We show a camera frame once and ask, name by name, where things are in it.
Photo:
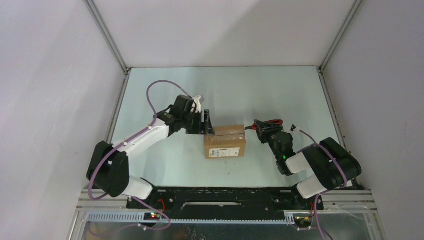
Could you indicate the aluminium frame post right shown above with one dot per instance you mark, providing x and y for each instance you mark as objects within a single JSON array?
[{"x": 353, "y": 11}]

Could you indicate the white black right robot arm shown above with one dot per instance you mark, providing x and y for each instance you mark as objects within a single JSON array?
[{"x": 333, "y": 167}]

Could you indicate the aluminium frame post left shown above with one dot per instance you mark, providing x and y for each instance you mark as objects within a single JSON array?
[{"x": 106, "y": 34}]

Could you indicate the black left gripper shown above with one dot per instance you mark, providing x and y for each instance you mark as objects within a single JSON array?
[{"x": 202, "y": 127}]

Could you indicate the brown cardboard express box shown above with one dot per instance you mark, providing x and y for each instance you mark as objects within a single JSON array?
[{"x": 226, "y": 142}]

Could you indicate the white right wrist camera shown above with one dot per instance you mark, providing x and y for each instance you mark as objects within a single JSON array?
[{"x": 294, "y": 130}]

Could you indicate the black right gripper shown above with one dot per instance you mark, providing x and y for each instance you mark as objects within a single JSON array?
[{"x": 263, "y": 130}]

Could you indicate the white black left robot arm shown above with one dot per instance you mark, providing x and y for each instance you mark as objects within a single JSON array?
[{"x": 109, "y": 168}]

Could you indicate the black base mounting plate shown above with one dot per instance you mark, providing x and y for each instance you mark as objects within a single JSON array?
[{"x": 229, "y": 203}]

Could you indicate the aluminium frame post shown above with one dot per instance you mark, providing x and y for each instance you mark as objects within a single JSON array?
[
  {"x": 353, "y": 11},
  {"x": 106, "y": 34}
]

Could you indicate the red black utility knife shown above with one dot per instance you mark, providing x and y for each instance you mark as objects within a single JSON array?
[{"x": 257, "y": 124}]

